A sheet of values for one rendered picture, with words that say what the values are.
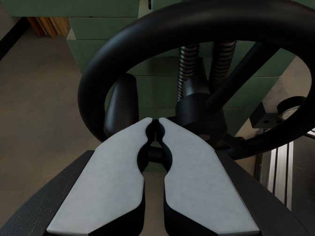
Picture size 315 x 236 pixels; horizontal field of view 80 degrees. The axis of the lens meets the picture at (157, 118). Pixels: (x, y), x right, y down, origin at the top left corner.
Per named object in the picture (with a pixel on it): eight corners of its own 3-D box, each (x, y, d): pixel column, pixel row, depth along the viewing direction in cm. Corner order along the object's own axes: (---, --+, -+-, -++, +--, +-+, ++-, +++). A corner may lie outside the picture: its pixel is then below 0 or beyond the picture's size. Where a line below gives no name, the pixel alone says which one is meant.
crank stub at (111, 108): (144, 141, 13) (122, 151, 15) (147, 80, 16) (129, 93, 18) (115, 129, 12) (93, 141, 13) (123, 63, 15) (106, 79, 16)
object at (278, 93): (252, 129, 54) (266, 114, 47) (242, 96, 61) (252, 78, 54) (281, 129, 54) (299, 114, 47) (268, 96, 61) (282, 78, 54)
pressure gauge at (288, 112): (271, 125, 47) (290, 106, 40) (266, 112, 49) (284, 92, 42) (296, 125, 47) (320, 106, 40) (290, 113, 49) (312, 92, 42)
